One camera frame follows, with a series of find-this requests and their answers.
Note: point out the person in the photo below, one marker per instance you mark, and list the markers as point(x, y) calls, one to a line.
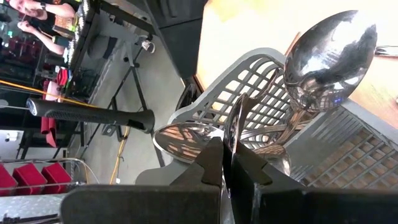
point(59, 11)

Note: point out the black ribbed rod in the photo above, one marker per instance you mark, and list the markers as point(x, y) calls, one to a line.
point(93, 115)

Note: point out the black desk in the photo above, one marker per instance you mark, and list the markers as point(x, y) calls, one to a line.
point(130, 18)

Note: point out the grey mesh cutlery basket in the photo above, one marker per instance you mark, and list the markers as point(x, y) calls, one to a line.
point(317, 146)

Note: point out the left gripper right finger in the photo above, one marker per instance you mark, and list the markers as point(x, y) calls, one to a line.
point(280, 205)

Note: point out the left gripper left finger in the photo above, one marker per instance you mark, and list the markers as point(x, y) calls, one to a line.
point(186, 202)

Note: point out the red storage bin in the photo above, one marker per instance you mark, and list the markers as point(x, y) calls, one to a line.
point(29, 177)
point(56, 174)
point(6, 182)

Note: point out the silver table knife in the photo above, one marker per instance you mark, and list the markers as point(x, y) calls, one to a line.
point(387, 51)

